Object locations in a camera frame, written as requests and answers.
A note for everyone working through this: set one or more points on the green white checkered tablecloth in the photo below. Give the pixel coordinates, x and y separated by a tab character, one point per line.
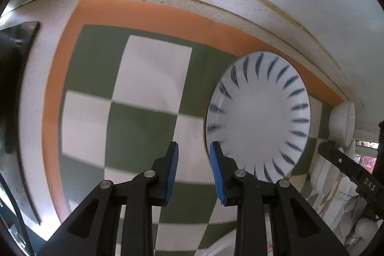
144	130

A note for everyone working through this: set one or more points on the white bowl with dark rim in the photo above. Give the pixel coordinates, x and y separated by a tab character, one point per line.
342	124

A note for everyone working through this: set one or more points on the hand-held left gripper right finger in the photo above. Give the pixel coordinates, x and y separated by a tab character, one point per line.
215	172

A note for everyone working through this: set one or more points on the white plate with blue stripes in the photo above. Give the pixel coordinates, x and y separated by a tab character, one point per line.
264	112

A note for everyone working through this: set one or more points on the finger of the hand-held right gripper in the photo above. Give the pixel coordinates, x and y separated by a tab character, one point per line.
339	158

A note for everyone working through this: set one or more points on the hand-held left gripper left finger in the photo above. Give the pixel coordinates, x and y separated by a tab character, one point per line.
172	172

